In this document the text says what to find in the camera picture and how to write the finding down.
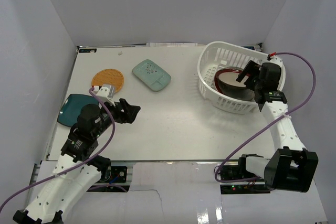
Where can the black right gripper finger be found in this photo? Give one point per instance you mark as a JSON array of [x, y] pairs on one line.
[[252, 69], [242, 75]]

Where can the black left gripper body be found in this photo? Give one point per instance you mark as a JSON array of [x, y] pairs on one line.
[[122, 112]]

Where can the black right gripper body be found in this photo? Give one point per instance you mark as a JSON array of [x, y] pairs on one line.
[[255, 84]]

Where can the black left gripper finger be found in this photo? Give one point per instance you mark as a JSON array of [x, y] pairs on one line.
[[124, 105], [131, 113]]

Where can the red rimmed beige bowl plate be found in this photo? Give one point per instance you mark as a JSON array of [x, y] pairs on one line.
[[226, 84]]

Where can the dark teal square plate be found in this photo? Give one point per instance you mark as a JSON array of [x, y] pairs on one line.
[[72, 107]]

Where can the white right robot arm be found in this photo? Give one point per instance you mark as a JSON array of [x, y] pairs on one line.
[[292, 167]]

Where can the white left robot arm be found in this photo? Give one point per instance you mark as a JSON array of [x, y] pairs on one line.
[[79, 166]]

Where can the white plastic basket bin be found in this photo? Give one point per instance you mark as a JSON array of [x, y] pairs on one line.
[[218, 55]]

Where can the orange woven round plate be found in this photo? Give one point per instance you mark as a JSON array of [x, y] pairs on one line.
[[109, 76]]

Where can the light teal rectangular plate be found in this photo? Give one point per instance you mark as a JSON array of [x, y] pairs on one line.
[[152, 75]]

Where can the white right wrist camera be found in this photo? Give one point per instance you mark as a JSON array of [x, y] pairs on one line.
[[272, 58]]

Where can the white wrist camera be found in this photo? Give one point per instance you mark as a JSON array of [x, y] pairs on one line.
[[272, 58], [105, 92]]

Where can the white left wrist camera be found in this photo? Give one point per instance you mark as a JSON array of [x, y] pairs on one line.
[[105, 92]]

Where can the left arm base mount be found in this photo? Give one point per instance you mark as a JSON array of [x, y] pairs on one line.
[[112, 180]]

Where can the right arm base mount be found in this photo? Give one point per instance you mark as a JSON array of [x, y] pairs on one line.
[[240, 183]]

